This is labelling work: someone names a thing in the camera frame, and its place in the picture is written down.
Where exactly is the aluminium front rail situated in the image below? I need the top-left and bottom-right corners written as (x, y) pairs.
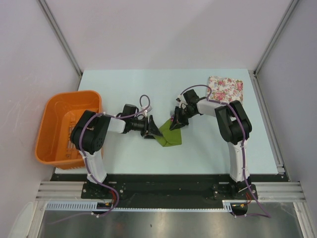
top-left (36, 181), bottom-right (306, 202)

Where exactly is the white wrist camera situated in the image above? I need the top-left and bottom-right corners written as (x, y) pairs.
top-left (176, 95), bottom-right (188, 109)
top-left (140, 105), bottom-right (152, 117)

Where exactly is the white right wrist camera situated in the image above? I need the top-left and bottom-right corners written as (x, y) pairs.
top-left (176, 95), bottom-right (188, 109)

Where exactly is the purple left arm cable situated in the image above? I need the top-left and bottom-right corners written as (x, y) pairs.
top-left (48, 94), bottom-right (152, 225)

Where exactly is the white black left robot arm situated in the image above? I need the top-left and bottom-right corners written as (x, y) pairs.
top-left (70, 104), bottom-right (162, 198)

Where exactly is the iridescent fork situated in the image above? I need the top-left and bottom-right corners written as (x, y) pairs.
top-left (170, 111), bottom-right (175, 121)

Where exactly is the orange plastic basket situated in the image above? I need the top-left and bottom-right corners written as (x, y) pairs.
top-left (35, 90), bottom-right (102, 170)

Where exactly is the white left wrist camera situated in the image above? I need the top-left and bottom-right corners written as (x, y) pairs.
top-left (140, 105), bottom-right (152, 117)

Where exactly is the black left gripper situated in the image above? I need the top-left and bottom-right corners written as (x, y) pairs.
top-left (130, 115), bottom-right (162, 139)

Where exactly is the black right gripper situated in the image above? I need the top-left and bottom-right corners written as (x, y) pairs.
top-left (170, 107), bottom-right (196, 131)

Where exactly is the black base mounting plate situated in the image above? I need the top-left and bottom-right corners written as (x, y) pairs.
top-left (51, 174), bottom-right (287, 209)

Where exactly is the white slotted cable duct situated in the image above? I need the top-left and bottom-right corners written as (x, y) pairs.
top-left (46, 201), bottom-right (232, 212)

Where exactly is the green paper napkin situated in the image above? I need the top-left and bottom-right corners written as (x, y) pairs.
top-left (154, 119), bottom-right (182, 147)

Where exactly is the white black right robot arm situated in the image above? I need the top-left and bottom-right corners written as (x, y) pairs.
top-left (169, 89), bottom-right (252, 199)

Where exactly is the floral patterned tray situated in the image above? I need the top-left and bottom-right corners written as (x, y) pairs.
top-left (207, 76), bottom-right (244, 103)

